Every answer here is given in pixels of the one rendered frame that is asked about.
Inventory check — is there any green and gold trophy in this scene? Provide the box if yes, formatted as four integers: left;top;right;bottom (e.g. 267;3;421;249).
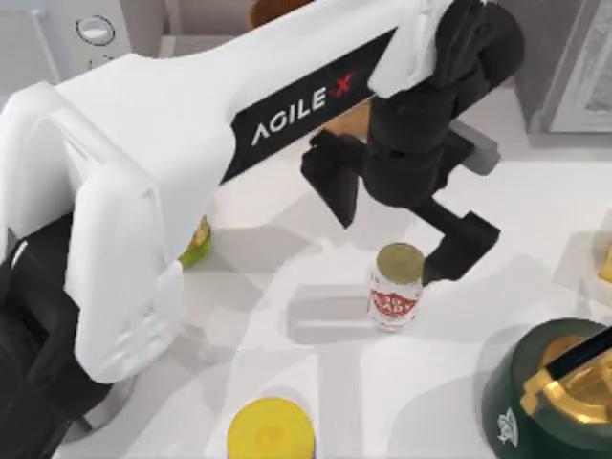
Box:
479;317;612;459

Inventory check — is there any yellow block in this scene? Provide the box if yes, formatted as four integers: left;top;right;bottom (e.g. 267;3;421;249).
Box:
594;247;612;284

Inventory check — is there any red and white can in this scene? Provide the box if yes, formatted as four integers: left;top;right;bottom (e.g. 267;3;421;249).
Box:
368;242;426;334

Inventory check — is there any grey cabinet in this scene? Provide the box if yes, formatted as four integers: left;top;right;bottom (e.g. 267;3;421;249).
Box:
513;0;612;138

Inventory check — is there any round microwave knob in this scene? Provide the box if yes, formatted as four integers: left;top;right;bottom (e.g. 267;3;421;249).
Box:
75;13;117;47

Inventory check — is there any pale microwave oven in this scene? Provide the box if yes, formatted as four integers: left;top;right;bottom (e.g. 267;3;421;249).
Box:
0;0;160;112

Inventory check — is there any green bottle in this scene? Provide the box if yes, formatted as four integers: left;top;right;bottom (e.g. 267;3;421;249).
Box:
177;214;213;268

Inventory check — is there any brown bread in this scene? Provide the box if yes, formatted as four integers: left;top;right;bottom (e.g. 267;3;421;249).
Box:
246;0;308;31
328;101;380;141

